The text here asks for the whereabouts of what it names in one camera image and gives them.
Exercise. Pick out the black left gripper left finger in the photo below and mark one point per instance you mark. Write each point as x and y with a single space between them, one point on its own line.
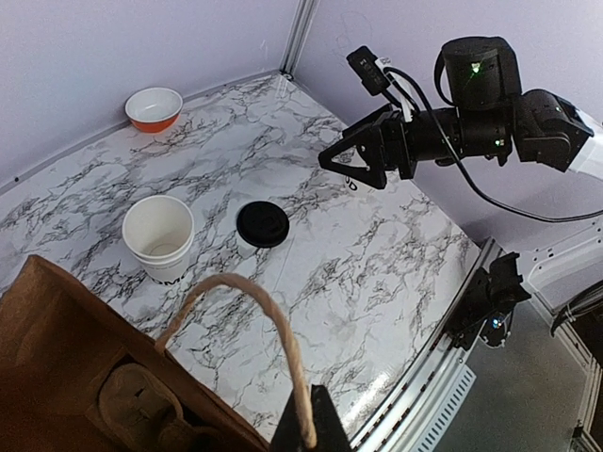
287 436

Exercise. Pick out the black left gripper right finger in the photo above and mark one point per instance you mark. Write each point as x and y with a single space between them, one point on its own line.
331 437

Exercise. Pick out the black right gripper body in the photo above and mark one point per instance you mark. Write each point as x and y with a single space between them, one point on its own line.
430 135

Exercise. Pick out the brown pulp cup carrier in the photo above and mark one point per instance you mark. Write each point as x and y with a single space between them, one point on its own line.
146 415

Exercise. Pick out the white paper cups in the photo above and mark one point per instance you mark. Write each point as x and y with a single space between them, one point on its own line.
159 231

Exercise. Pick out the brown paper bag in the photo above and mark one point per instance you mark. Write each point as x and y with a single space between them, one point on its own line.
76 376

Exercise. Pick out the single white paper cup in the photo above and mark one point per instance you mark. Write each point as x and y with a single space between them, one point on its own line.
354 187

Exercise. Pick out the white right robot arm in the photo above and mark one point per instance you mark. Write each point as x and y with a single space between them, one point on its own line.
539 126

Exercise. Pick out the orange white bowl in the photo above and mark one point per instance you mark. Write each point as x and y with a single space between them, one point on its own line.
153 110

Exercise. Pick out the front aluminium rail frame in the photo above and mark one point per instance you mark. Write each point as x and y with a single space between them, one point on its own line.
421 406

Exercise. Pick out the right corner aluminium post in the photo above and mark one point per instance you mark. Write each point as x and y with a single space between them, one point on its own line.
299 31

